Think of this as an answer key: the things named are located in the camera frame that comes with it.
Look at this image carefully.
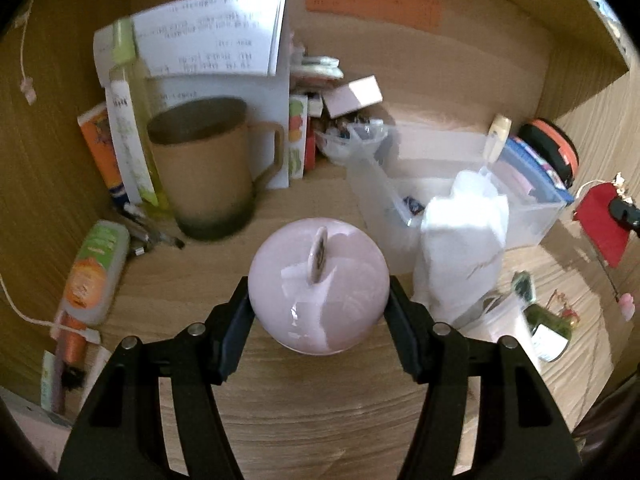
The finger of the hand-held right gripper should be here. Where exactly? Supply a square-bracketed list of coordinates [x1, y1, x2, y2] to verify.
[607, 197, 640, 233]

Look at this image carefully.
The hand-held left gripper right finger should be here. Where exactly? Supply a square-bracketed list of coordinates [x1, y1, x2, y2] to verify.
[384, 276, 583, 480]

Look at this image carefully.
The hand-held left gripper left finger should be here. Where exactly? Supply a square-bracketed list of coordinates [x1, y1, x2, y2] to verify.
[57, 276, 256, 480]

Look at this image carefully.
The red pouch with gold ribbon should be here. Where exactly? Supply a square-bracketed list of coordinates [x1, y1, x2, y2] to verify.
[572, 172, 633, 268]

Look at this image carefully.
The pink apple-shaped ornament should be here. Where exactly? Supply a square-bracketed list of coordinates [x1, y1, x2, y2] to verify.
[247, 217, 391, 357]

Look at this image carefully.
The white cloth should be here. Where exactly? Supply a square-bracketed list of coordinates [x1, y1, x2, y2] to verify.
[412, 170, 511, 321]

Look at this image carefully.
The green glass jar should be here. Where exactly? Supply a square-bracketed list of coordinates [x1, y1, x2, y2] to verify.
[522, 302, 573, 363]

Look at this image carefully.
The clear plastic storage bin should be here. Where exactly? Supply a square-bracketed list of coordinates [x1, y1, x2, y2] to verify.
[346, 121, 568, 276]

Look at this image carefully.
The black orange round case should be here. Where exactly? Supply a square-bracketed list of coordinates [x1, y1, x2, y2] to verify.
[517, 118, 580, 188]

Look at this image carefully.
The blue pencil case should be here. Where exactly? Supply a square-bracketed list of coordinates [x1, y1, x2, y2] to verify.
[500, 137, 576, 206]

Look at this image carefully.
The wooden desk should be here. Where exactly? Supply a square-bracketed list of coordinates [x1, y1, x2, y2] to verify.
[10, 105, 631, 480]

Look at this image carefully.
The dark pen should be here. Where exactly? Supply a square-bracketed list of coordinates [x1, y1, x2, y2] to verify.
[125, 205, 186, 250]
[117, 212, 151, 257]

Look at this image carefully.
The small dark blue item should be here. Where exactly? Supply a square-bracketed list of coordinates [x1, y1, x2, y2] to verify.
[404, 196, 427, 226]

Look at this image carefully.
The cream tube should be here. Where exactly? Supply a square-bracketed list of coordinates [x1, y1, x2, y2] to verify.
[484, 114, 513, 166]

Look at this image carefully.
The white orange-green tube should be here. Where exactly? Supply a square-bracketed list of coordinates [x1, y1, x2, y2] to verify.
[55, 220, 131, 326]

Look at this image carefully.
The brown mug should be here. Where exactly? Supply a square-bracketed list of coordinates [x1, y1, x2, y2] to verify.
[146, 97, 286, 241]

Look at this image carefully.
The orange marker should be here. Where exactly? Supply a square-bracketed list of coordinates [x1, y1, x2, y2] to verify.
[59, 312, 90, 367]

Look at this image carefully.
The small bowl of clips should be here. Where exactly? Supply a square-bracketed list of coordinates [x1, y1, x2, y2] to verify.
[314, 127, 362, 166]

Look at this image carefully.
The fruit printed box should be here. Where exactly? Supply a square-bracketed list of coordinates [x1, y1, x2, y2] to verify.
[287, 95, 308, 178]

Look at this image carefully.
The red book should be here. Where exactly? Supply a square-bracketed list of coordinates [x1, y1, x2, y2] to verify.
[305, 95, 324, 171]

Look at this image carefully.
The white cardboard box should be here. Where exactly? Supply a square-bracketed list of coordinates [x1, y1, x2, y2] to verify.
[0, 389, 76, 467]

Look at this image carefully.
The white file holder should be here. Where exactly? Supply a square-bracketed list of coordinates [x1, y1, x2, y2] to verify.
[150, 72, 292, 190]

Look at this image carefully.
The orange box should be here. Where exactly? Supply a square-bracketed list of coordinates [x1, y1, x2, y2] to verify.
[77, 102, 131, 208]

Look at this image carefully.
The small white box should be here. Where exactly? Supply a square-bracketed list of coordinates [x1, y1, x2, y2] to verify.
[322, 76, 383, 118]

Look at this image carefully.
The yellow-green bottle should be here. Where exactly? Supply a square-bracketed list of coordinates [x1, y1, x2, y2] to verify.
[107, 17, 173, 218]

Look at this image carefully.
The stack of flat packets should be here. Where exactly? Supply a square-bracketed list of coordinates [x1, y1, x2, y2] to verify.
[290, 52, 346, 81]

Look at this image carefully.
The white printed paper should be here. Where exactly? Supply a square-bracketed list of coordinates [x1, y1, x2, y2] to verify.
[131, 0, 288, 78]

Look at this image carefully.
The orange sticky note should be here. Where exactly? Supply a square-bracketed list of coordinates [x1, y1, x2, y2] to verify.
[306, 0, 443, 31]

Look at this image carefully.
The white cable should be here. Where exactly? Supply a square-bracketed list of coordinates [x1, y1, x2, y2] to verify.
[0, 275, 101, 346]

